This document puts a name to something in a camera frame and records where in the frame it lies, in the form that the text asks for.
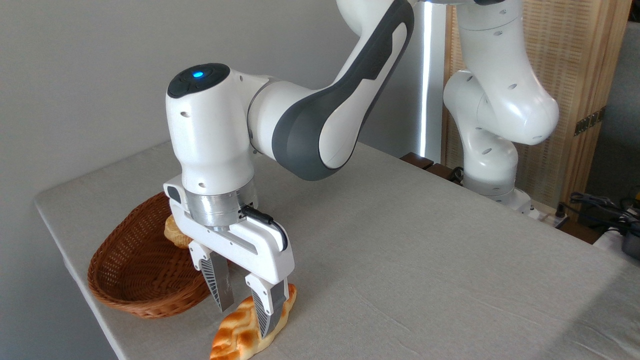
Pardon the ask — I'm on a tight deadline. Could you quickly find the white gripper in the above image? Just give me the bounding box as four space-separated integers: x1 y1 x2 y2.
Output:
170 200 296 339

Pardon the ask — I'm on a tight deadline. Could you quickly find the braided golden bread loaf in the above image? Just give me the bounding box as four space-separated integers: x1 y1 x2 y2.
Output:
210 283 298 360

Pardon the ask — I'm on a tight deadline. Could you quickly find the round pale bread bun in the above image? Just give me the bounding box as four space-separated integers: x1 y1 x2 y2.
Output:
164 215 194 249

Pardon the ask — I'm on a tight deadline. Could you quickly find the brown wicker basket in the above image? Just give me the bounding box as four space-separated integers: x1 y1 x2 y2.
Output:
87 191 217 319

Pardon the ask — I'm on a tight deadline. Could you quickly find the grey tablecloth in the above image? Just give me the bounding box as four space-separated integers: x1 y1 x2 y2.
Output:
34 140 640 360

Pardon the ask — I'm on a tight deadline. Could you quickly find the dark brown wooden block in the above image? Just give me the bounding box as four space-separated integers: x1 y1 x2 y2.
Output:
400 152 463 183

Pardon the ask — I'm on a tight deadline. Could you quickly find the white power strip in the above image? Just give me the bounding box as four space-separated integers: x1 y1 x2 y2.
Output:
520 200 571 228

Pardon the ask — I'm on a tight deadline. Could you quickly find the metal screen hinge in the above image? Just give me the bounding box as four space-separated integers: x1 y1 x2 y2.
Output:
574 106 607 137

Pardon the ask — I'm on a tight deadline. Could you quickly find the dark grey device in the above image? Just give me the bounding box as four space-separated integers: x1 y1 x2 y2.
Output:
621 222 640 261

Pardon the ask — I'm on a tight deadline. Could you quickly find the wooden bamboo folding screen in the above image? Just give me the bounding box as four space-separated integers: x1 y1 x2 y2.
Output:
441 0 633 208

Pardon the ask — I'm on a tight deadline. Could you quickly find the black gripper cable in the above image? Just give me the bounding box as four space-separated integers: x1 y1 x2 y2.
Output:
240 205 289 252

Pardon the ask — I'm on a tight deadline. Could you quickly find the black cable bundle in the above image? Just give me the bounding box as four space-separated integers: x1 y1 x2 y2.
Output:
556 192 640 236

